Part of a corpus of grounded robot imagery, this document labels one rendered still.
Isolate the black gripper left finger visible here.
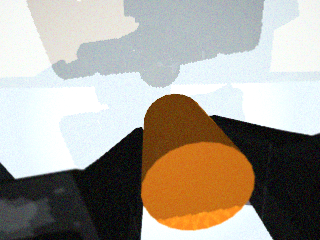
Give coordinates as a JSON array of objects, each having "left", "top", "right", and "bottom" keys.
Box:
[{"left": 0, "top": 127, "right": 144, "bottom": 240}]

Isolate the orange knob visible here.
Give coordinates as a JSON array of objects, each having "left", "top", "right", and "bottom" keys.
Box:
[{"left": 141, "top": 94, "right": 255, "bottom": 230}]

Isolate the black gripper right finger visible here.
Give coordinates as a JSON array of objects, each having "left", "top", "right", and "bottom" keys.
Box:
[{"left": 210, "top": 115, "right": 320, "bottom": 240}]

